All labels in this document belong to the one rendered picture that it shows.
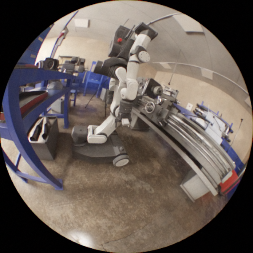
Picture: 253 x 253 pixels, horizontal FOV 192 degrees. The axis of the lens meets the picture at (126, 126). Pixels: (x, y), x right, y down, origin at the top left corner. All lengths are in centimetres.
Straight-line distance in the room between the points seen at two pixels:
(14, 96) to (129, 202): 102
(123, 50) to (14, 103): 67
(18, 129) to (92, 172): 77
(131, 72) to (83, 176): 96
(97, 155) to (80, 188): 40
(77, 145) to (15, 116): 68
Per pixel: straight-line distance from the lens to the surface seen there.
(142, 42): 56
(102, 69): 63
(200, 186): 145
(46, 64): 82
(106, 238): 90
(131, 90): 45
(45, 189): 95
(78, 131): 79
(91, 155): 79
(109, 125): 75
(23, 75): 38
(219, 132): 137
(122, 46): 67
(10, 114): 34
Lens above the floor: 81
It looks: 26 degrees down
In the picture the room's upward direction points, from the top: 22 degrees clockwise
